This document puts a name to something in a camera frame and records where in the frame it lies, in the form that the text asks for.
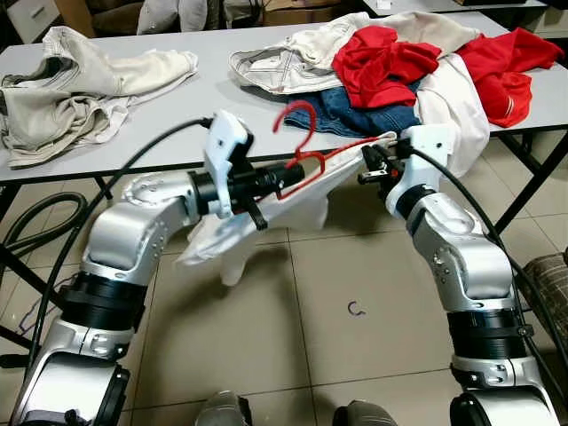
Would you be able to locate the white t-shirt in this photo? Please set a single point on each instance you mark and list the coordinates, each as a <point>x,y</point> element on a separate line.
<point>293,222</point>

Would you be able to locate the blue denim jeans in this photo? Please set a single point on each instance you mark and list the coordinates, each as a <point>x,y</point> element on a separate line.
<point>373,115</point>

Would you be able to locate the crumpled red polo shirt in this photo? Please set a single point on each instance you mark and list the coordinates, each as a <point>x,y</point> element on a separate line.
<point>382,67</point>

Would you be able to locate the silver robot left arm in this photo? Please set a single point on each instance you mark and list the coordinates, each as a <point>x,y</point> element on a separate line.
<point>133,240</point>

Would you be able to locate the small grey table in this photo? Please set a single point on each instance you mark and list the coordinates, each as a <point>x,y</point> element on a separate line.
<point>461,7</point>

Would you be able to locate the grey robot leg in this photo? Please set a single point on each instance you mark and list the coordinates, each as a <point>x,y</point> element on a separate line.
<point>364,415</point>
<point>222,410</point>

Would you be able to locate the white cotton jacket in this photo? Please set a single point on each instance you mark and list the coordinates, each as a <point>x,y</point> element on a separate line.
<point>457,106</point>

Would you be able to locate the beige cloth jacket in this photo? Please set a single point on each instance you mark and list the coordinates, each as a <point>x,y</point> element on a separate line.
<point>444,31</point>

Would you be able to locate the grey table black legs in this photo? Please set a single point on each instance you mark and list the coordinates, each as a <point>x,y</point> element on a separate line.
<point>213,93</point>

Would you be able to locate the grey pillow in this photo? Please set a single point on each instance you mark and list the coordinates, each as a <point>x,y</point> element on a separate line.
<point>200,12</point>
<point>160,13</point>

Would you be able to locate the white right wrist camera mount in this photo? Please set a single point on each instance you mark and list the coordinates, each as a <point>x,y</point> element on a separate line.
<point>430,155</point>

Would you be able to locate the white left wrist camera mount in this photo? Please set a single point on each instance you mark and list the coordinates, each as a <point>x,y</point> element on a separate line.
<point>226,142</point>

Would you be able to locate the brown cardboard box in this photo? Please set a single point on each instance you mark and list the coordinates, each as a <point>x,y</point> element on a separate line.
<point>297,11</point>

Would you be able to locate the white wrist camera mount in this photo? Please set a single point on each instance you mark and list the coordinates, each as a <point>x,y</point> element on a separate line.
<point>430,155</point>
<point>226,142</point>

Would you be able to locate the red plastic hanger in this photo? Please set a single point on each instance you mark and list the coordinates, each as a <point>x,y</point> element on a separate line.
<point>313,129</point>

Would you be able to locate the small purple hook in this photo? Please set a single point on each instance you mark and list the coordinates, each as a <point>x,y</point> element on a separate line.
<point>350,311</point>

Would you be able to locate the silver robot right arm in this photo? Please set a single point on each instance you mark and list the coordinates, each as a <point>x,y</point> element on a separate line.
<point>461,257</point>

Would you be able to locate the grey robot right leg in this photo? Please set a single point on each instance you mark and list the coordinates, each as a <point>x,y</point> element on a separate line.
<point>364,415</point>

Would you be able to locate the grey robot left leg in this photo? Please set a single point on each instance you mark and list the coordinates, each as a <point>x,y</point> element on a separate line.
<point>222,410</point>

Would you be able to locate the red shirt pale stripe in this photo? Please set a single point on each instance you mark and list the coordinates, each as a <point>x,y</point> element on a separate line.
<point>497,71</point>

